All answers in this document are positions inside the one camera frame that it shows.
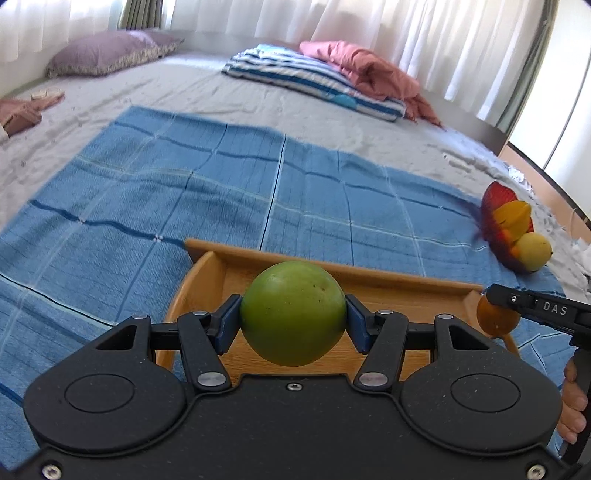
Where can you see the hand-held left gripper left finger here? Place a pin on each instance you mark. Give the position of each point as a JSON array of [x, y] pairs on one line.
[[228, 324]]

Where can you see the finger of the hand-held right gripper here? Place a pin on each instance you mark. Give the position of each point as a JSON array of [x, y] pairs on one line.
[[510, 300]]

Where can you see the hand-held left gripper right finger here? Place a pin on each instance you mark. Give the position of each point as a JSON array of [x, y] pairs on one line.
[[358, 323]]

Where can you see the large orange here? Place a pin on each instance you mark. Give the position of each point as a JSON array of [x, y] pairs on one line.
[[495, 321]]

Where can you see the wooden tray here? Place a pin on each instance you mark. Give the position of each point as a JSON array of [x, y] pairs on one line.
[[392, 295]]

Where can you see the green apple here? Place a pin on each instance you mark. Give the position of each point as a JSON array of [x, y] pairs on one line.
[[293, 314]]

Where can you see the person's right hand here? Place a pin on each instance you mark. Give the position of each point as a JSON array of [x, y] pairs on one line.
[[572, 410]]

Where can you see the yellow star fruit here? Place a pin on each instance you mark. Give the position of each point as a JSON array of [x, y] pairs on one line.
[[512, 214]]

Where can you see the red bowl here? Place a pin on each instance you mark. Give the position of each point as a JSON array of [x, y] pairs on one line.
[[494, 198]]

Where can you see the blue checked blanket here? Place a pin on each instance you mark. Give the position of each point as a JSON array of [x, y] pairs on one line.
[[138, 184]]

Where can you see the light blue small object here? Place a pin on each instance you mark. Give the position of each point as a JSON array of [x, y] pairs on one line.
[[344, 99]]

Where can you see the grey bed sheet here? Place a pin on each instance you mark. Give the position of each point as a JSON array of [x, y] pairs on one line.
[[152, 87]]

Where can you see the pink quilt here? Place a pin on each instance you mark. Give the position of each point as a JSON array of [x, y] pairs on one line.
[[374, 69]]

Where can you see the blue white striped pillow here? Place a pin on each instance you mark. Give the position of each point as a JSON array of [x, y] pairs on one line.
[[295, 76]]

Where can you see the pink clothing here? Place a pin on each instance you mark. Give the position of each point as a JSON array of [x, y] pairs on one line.
[[21, 115]]

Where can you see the purple pillow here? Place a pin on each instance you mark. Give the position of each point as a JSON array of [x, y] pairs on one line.
[[106, 53]]

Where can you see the white sheer curtain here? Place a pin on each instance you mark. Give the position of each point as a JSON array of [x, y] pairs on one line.
[[55, 23], [369, 23]]

